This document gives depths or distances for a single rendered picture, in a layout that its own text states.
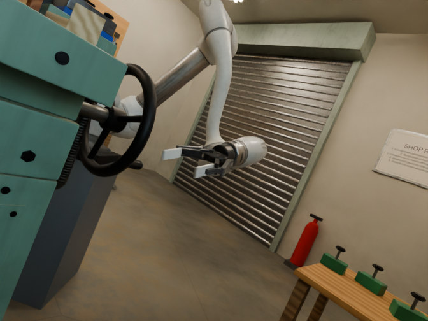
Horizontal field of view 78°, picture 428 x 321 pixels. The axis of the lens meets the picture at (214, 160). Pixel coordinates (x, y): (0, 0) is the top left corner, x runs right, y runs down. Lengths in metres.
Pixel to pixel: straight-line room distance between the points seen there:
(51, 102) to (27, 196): 0.13
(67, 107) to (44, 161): 0.08
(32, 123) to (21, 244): 0.18
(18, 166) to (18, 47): 0.16
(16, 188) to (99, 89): 0.17
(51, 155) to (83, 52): 0.16
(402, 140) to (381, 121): 0.28
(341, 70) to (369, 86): 0.37
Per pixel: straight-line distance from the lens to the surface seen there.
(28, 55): 0.34
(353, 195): 3.06
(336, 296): 1.15
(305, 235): 2.99
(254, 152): 0.92
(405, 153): 3.06
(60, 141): 0.43
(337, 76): 3.50
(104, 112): 0.67
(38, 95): 0.42
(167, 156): 0.78
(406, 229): 2.98
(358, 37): 3.38
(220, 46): 1.08
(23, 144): 0.41
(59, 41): 0.34
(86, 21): 0.41
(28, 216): 0.46
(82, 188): 1.11
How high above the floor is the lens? 0.85
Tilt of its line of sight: 3 degrees down
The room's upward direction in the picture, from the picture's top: 23 degrees clockwise
